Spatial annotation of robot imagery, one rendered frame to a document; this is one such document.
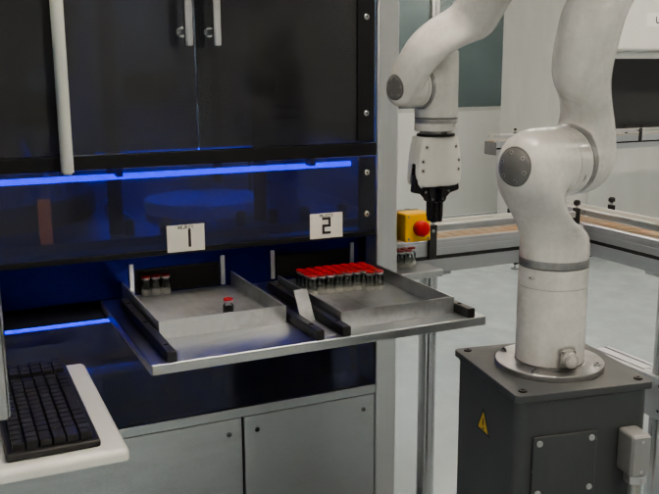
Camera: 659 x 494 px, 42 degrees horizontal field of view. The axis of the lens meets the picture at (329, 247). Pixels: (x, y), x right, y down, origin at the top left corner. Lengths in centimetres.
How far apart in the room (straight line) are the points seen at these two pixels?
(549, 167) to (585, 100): 14
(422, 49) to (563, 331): 56
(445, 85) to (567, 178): 34
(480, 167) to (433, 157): 620
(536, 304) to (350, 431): 84
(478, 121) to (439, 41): 624
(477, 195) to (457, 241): 555
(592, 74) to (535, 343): 46
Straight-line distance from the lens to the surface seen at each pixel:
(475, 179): 786
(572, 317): 153
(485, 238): 240
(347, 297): 192
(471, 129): 778
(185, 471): 208
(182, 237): 191
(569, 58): 145
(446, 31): 159
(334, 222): 203
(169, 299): 194
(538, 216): 146
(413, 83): 159
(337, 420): 218
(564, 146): 145
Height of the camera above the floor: 138
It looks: 12 degrees down
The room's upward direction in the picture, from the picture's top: straight up
